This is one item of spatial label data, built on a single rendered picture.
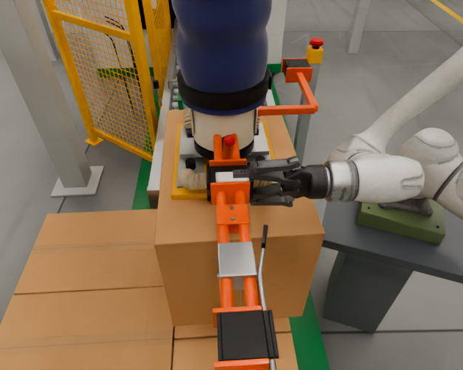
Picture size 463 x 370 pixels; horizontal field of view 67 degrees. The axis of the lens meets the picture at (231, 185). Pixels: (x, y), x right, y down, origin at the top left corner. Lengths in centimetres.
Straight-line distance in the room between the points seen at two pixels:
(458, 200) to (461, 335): 107
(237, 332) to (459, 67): 69
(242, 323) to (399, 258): 85
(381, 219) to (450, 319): 100
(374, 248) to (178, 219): 71
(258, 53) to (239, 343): 58
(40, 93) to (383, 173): 192
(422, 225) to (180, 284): 83
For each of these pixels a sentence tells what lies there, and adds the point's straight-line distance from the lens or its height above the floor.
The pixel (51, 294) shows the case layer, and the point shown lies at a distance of 150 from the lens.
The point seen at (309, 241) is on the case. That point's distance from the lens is 87.
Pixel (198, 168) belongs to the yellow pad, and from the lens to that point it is 97.
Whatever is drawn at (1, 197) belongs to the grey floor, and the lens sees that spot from 289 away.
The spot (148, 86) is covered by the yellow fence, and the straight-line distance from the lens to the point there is 221.
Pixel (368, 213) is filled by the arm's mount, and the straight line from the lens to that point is 131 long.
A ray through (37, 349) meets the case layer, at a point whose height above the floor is 54.
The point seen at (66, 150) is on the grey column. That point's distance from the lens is 248.
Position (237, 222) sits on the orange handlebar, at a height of 122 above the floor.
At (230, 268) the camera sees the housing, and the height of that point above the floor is 122.
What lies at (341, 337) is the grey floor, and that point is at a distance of 195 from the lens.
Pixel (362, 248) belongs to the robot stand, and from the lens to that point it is 129.
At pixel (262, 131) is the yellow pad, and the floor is 109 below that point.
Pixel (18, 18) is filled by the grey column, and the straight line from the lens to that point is 214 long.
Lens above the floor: 172
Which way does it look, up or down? 43 degrees down
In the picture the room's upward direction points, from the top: straight up
